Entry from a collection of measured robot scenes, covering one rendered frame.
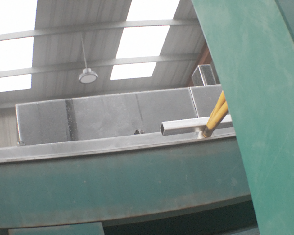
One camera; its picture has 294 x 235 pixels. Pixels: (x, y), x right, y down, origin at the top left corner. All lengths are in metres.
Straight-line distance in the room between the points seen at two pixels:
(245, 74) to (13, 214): 0.45
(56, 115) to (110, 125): 0.10
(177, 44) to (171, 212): 10.92
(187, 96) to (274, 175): 0.65
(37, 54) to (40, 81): 1.08
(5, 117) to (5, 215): 11.61
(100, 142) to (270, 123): 0.54
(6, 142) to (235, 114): 11.70
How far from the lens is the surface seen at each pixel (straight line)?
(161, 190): 0.74
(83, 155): 0.73
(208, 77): 1.20
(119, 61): 11.39
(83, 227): 0.70
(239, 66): 0.34
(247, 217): 1.28
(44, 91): 12.06
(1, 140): 12.04
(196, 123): 0.81
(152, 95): 0.93
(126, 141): 0.83
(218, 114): 0.76
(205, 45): 11.60
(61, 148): 0.81
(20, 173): 0.72
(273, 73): 0.30
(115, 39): 10.91
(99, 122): 0.88
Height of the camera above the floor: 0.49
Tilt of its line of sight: 23 degrees up
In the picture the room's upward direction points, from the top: 14 degrees counter-clockwise
